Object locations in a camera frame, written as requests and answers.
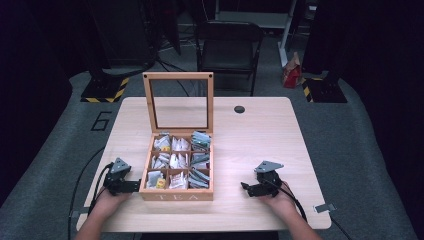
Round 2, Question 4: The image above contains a red paper bag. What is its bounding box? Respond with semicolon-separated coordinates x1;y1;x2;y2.
282;51;303;90

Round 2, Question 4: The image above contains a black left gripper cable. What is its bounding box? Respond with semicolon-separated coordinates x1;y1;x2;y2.
67;162;115;240

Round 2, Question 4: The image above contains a person's left hand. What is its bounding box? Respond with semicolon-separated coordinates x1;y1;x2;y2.
93;189;132;218

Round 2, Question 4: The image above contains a grey metal table clip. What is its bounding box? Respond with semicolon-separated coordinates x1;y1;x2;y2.
314;202;338;214
69;206;90;220

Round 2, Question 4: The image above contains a black folding chair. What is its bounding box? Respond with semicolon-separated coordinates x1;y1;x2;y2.
194;20;265;98

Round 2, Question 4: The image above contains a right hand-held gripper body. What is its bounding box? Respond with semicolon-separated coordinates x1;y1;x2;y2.
253;160;285;198

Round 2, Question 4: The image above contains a wooden tea box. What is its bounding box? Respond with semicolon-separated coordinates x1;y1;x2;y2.
138;71;215;202

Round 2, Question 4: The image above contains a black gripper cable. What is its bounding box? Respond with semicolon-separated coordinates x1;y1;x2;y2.
67;162;115;240
263;179;355;240

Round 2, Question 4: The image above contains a white table frame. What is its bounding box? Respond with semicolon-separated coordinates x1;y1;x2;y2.
214;0;318;68

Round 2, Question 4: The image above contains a pile of tea bag packets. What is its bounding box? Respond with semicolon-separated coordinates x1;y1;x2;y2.
145;130;212;191

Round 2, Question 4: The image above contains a person's right hand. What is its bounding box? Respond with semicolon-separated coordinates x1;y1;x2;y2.
258;181;298;215

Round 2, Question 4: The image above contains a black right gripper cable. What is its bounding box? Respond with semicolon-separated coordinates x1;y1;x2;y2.
263;179;355;240

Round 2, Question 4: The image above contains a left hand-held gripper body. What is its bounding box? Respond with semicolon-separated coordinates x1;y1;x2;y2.
103;157;133;196

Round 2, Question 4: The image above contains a black floor cable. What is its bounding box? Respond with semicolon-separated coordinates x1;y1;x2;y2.
155;58;201;98

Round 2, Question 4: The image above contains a black stand base striped edge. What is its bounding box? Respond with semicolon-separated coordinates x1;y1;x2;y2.
80;75;131;104
300;76;348;104

